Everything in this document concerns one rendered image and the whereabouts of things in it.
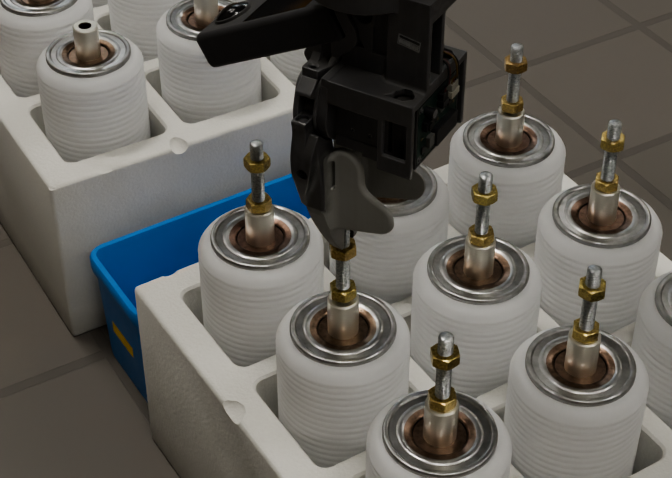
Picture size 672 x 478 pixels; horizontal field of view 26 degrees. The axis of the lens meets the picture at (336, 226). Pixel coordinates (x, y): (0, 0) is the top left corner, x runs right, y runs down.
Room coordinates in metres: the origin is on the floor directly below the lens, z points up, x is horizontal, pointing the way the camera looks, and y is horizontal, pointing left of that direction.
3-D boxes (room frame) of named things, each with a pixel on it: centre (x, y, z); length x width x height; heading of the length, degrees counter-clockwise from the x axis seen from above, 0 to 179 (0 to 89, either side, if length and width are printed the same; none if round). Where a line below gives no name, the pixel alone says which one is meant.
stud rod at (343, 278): (0.75, 0.00, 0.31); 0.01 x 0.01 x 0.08
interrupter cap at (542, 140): (0.97, -0.14, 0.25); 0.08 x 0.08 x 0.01
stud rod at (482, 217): (0.81, -0.11, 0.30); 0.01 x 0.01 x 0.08
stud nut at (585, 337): (0.71, -0.17, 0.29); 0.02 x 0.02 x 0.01; 49
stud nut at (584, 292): (0.71, -0.17, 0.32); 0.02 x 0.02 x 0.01; 49
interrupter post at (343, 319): (0.75, 0.00, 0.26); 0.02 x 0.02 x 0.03
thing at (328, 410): (0.75, -0.01, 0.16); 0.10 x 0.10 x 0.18
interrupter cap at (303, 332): (0.75, 0.00, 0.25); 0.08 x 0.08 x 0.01
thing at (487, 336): (0.81, -0.11, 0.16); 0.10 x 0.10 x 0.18
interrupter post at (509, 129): (0.97, -0.14, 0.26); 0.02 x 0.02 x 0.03
